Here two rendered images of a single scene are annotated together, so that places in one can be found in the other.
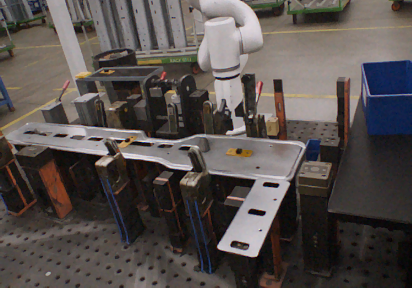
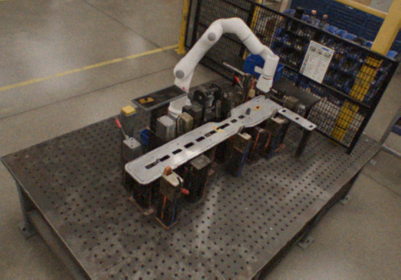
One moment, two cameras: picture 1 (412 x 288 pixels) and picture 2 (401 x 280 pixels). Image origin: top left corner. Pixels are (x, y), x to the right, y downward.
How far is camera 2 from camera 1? 2.63 m
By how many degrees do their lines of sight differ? 71
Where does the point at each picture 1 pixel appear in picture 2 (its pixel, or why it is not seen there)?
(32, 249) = (220, 214)
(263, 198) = (291, 114)
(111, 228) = (223, 179)
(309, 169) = (292, 99)
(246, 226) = (303, 122)
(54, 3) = not seen: outside the picture
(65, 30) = not seen: outside the picture
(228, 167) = (266, 113)
